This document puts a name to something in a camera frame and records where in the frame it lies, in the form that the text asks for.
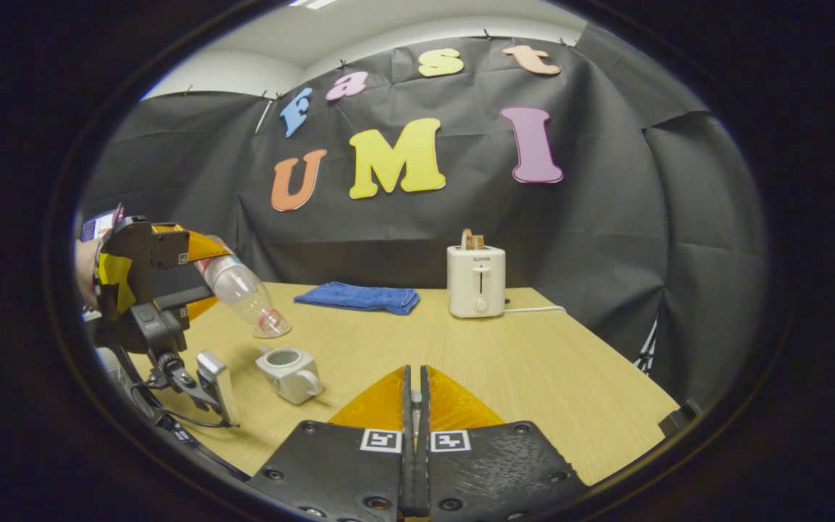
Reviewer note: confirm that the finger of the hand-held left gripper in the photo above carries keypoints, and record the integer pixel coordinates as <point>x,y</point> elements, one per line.
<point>200,246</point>
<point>182,297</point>

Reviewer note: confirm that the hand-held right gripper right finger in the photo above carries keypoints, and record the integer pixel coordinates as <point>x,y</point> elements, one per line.
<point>425,478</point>

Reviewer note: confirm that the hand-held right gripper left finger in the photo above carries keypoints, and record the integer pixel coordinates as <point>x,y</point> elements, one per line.
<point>406,478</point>

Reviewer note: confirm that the clear plastic water bottle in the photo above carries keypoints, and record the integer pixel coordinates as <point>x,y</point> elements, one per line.
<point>243,290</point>

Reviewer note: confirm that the white ceramic teacup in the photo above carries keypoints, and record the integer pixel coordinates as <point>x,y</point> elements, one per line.
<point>294,380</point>

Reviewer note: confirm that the computer monitor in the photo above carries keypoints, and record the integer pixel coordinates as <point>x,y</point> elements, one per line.
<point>98,225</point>

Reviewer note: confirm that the blue towel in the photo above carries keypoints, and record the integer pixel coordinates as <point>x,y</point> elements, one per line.
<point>359,297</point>

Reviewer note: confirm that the white toaster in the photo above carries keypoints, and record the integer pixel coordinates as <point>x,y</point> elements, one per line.
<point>475,286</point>

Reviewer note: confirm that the bread slice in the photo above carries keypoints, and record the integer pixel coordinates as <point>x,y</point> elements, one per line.
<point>472,241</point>

